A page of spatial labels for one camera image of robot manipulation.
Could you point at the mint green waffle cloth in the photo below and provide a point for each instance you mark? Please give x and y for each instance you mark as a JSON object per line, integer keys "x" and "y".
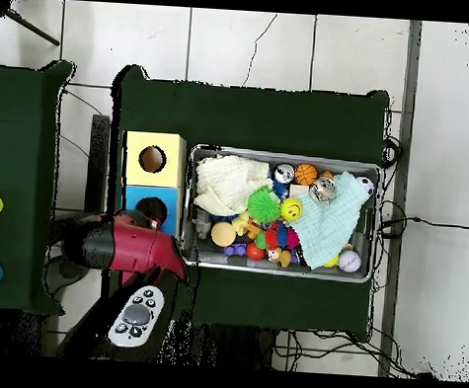
{"x": 327, "y": 227}

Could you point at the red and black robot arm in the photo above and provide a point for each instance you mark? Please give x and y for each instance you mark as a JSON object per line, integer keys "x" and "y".
{"x": 136, "y": 247}

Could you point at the wooden box with three holes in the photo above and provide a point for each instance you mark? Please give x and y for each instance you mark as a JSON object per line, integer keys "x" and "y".
{"x": 169, "y": 166}

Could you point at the cream yellow waffle cloth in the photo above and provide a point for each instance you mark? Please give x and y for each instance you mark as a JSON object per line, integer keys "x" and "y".
{"x": 227, "y": 181}

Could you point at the green spiky toy with eyes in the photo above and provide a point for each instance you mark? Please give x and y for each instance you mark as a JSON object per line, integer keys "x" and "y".
{"x": 264, "y": 204}

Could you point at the orange round foam ball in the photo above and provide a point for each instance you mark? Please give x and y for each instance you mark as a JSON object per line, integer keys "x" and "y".
{"x": 223, "y": 234}

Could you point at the yellow smiley ball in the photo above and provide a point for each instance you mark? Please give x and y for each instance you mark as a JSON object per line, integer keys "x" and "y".
{"x": 291, "y": 209}

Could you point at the colourful spiky caterpillar toy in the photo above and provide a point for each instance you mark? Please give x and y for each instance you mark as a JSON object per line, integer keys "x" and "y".
{"x": 279, "y": 236}

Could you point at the orange toy basketball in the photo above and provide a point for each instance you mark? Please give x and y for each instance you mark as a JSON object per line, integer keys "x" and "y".
{"x": 306, "y": 174}

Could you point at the dark green table cloth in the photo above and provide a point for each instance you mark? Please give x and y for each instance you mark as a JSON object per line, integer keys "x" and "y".
{"x": 262, "y": 120}

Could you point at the white baseball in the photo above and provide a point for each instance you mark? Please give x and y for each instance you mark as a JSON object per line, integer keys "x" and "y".
{"x": 350, "y": 261}

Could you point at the green cloth side table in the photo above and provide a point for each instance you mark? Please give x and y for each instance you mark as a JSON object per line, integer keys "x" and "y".
{"x": 19, "y": 149}

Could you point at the black tripod leg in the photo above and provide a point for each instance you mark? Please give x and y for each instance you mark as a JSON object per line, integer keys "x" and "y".
{"x": 31, "y": 27}

